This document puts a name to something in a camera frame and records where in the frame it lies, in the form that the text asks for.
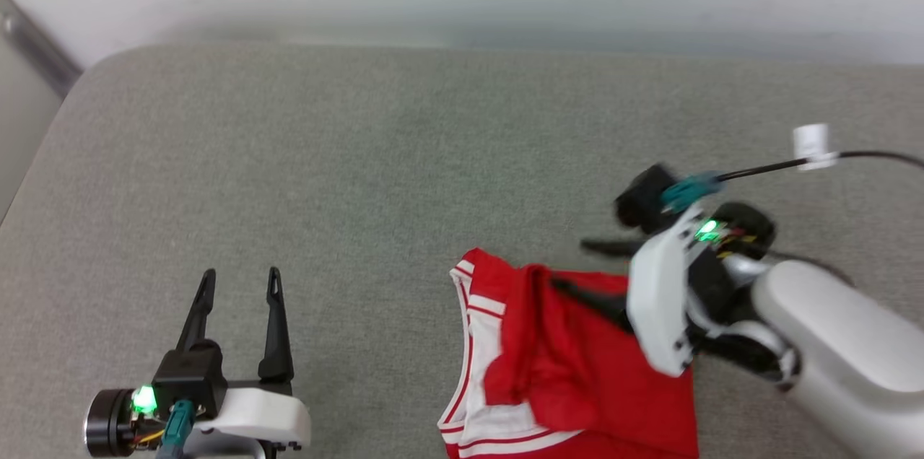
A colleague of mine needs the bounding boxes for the grey fabric sofa cushion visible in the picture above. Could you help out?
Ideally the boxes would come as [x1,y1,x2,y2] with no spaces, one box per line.
[0,43,924,459]

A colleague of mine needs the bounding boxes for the teal-plugged right camera cable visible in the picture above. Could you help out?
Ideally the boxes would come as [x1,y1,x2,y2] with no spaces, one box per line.
[661,150,924,213]

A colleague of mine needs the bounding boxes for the teal-plugged left camera cable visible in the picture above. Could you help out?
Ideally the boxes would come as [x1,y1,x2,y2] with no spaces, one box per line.
[157,399,197,459]

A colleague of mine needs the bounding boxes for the red white sports jersey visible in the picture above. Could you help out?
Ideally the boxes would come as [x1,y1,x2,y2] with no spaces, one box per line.
[437,248,701,459]

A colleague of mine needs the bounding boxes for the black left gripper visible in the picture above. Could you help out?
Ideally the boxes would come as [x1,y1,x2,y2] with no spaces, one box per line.
[84,268,294,458]

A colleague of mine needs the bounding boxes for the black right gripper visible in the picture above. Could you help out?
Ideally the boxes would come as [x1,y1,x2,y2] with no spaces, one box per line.
[552,204,777,333]

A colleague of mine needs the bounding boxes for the white cable label tag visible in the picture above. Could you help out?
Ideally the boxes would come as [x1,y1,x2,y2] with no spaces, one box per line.
[793,124,838,171]

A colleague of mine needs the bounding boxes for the teal-plugged camera cable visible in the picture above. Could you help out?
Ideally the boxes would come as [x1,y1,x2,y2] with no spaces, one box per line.
[157,399,197,459]
[661,150,924,213]

